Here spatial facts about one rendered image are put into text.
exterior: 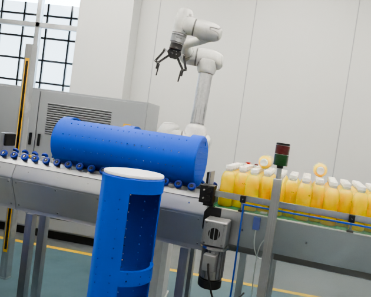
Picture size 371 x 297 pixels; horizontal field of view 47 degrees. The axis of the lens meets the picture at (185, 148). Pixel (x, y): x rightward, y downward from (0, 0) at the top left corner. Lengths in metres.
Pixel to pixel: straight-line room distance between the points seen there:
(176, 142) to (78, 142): 0.57
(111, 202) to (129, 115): 2.26
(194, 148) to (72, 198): 0.78
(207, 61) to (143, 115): 1.16
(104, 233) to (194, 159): 0.63
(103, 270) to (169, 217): 0.54
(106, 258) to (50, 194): 0.82
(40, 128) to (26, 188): 1.75
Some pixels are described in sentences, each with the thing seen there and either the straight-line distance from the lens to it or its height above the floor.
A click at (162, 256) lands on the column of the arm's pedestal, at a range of 3.07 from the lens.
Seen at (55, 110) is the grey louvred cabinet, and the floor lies 1.25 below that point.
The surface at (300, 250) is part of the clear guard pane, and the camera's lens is 2.08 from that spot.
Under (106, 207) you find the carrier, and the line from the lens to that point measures 1.91.
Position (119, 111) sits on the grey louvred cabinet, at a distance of 4.11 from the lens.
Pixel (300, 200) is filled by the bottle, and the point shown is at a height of 1.00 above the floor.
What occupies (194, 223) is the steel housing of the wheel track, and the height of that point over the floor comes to 0.78.
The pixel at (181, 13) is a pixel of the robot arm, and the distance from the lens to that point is 2.63.
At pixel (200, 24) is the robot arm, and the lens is 2.60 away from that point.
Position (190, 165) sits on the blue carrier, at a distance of 2.24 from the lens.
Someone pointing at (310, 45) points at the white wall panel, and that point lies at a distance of 5.32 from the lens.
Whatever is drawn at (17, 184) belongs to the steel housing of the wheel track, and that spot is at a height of 0.80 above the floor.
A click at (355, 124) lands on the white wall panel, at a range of 5.30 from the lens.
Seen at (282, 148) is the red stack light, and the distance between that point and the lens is 1.91.
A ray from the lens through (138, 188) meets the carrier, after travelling 1.85.
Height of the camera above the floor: 1.28
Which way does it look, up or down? 3 degrees down
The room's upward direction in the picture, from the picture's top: 8 degrees clockwise
